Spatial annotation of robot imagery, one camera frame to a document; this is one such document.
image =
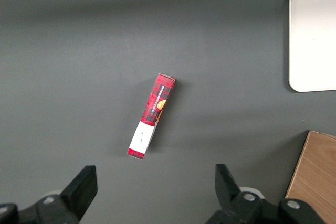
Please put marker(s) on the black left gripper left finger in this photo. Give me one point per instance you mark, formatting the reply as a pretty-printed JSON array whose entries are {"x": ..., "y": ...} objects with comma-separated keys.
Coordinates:
[{"x": 78, "y": 192}]

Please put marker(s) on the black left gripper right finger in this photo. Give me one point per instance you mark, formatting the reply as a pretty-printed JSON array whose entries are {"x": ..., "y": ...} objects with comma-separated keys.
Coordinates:
[{"x": 233, "y": 197}]

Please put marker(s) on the wooden board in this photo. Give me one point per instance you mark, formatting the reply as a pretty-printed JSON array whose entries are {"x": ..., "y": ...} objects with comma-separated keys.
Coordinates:
[{"x": 315, "y": 176}]

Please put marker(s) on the red plaid shortbread box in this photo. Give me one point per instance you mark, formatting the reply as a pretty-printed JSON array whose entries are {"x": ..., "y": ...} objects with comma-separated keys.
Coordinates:
[{"x": 151, "y": 116}]

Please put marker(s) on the white plastic tray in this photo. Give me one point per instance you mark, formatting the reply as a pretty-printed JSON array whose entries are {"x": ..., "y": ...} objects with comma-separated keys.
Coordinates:
[{"x": 313, "y": 39}]

